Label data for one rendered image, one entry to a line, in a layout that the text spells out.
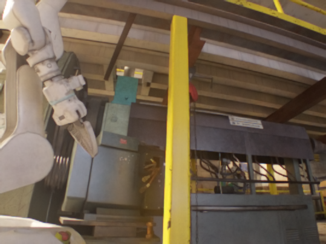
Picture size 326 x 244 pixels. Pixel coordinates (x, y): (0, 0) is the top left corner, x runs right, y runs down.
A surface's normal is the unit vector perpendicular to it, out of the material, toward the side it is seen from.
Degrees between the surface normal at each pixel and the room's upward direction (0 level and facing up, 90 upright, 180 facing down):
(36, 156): 90
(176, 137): 90
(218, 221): 90
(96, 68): 90
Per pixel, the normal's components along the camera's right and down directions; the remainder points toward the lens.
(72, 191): 0.53, -0.33
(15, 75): -0.47, -0.04
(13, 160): 0.87, -0.18
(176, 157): 0.22, -0.39
